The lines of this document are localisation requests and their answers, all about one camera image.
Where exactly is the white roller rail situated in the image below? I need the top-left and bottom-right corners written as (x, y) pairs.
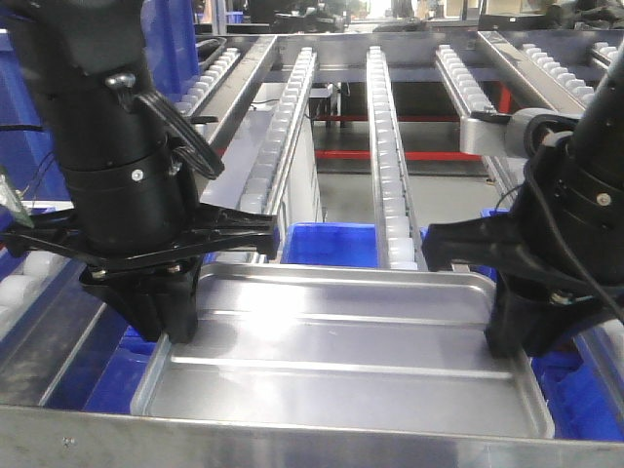
top-left (239, 47), bottom-right (317, 215)
top-left (366, 46), bottom-right (428, 271)
top-left (435, 44), bottom-right (624, 391)

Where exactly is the steel shelf front frame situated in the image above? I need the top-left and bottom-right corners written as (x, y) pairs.
top-left (1, 406), bottom-right (623, 467)

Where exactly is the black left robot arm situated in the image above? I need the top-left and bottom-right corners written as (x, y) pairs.
top-left (1, 1), bottom-right (279, 343)

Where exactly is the silver metal tray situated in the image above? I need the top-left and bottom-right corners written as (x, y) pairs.
top-left (131, 263), bottom-right (555, 438)

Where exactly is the blue bin lower centre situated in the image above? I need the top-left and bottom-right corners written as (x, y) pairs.
top-left (280, 222), bottom-right (438, 272)

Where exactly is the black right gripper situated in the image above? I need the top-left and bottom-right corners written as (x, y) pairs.
top-left (421, 214), bottom-right (623, 358)

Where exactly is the steel shelf divider beam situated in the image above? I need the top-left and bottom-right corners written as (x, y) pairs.
top-left (0, 36), bottom-right (279, 409)
top-left (476, 31), bottom-right (585, 114)

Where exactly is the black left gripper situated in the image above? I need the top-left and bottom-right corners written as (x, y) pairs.
top-left (1, 204), bottom-right (278, 343)

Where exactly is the large blue plastic bin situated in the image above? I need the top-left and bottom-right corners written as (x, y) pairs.
top-left (1, 1), bottom-right (200, 200)

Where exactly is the centre white roller rail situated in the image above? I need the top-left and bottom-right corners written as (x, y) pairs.
top-left (366, 46), bottom-right (428, 271)

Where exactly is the steel shelf divider beam left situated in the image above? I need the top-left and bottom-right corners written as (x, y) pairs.
top-left (0, 36), bottom-right (279, 409)

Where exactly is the steel shelf divider beam right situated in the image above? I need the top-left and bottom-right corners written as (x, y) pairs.
top-left (476, 31), bottom-right (585, 114)

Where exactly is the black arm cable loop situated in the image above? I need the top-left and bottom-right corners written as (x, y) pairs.
top-left (104, 72), bottom-right (226, 180)

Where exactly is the right shelf roller rail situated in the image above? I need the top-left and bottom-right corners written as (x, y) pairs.
top-left (521, 43), bottom-right (595, 105)

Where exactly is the blue bin lower left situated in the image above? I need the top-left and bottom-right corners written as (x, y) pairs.
top-left (83, 326), bottom-right (156, 414)

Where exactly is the blue bin lower right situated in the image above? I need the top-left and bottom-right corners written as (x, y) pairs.
top-left (477, 207), bottom-right (624, 443)

